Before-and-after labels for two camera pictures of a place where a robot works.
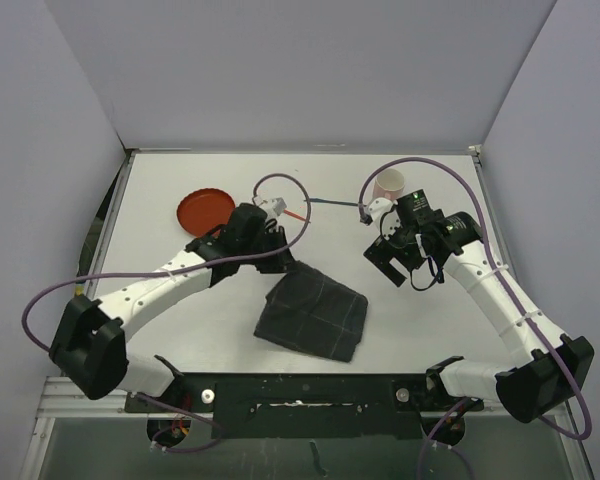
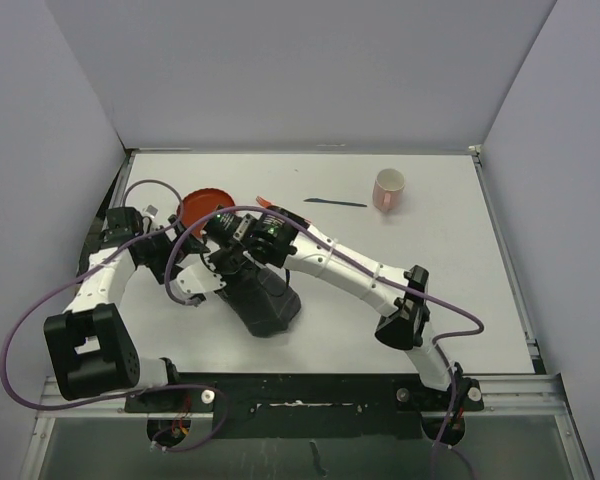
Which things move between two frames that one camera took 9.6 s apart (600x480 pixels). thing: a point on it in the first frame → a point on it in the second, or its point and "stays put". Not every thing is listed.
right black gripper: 381,260 → 213,263
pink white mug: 389,183 stays put
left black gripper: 278,263 → 183,245
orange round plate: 203,210 stays put
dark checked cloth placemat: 306,310 → 262,300
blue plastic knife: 333,202 stays put
